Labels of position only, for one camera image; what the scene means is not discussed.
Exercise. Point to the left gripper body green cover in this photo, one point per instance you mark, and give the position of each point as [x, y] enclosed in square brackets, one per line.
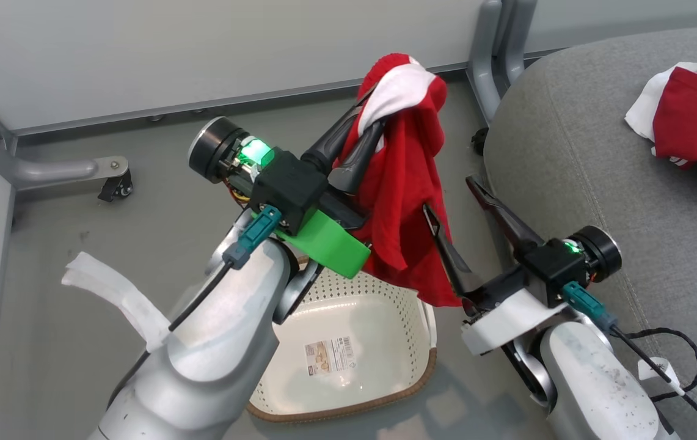
[330, 244]

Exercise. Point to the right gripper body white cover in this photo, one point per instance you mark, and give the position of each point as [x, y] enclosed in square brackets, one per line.
[507, 321]

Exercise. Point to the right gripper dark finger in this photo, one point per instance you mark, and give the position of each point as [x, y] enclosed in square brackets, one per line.
[507, 223]
[455, 263]

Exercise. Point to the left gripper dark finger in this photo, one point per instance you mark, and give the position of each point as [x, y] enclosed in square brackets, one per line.
[333, 143]
[357, 160]

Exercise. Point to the red shirt with white trim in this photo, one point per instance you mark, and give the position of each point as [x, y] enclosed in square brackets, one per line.
[406, 183]

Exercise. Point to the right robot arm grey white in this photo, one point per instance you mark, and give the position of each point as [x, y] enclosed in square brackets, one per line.
[598, 391]

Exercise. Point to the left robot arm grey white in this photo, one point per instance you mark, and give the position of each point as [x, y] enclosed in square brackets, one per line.
[214, 354]

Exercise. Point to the grey fabric sofa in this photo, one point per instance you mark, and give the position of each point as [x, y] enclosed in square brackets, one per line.
[598, 153]

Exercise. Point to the black caster wheel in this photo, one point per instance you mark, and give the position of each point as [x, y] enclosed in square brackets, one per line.
[479, 142]
[117, 186]

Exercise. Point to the paper label sticker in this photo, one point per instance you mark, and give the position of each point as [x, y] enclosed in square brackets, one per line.
[330, 355]

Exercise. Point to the perforated white laundry basket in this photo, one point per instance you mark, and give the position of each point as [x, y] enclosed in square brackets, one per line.
[348, 391]

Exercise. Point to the grey partition foot with plate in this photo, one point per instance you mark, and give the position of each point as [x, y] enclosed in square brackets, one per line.
[43, 168]

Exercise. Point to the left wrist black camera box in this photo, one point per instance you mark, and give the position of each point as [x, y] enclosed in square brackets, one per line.
[290, 186]

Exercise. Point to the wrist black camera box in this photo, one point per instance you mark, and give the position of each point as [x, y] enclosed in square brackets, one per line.
[553, 269]
[290, 186]

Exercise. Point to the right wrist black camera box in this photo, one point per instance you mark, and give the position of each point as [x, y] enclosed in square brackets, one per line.
[553, 269]

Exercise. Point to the grey metal partition base rail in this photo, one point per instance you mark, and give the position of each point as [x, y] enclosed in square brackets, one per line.
[201, 105]

